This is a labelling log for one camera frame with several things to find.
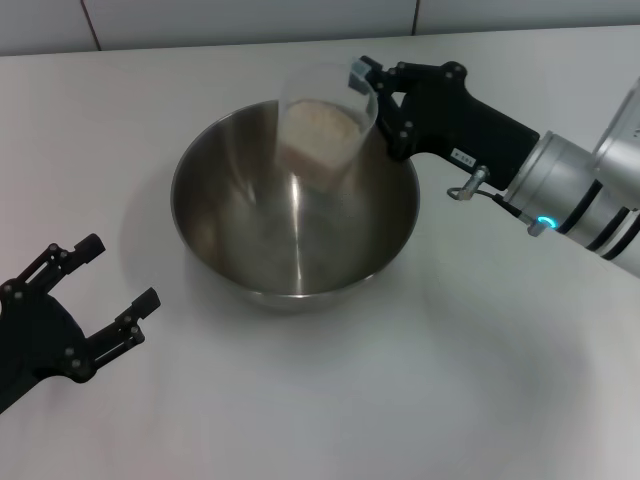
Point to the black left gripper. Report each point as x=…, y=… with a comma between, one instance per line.
x=35, y=340

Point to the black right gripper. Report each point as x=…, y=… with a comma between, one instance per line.
x=460, y=125

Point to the clear plastic cup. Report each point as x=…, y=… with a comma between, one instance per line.
x=320, y=90

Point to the white rice grains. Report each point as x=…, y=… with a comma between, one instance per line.
x=320, y=130

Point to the stainless steel mixing bowl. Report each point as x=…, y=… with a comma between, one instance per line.
x=250, y=240

